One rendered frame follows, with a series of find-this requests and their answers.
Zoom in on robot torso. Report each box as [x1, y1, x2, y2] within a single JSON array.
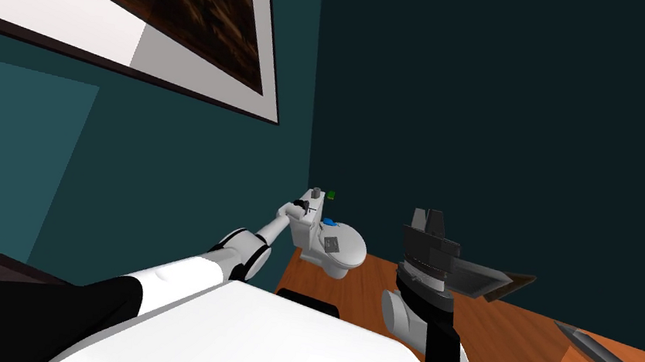
[[42, 256, 509, 362]]

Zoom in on dark grey flat wedge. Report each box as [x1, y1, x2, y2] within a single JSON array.
[[445, 256, 539, 309]]

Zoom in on white toilet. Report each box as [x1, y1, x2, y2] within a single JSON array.
[[284, 185, 375, 285]]

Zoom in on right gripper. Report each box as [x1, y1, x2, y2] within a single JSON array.
[[398, 205, 467, 276]]

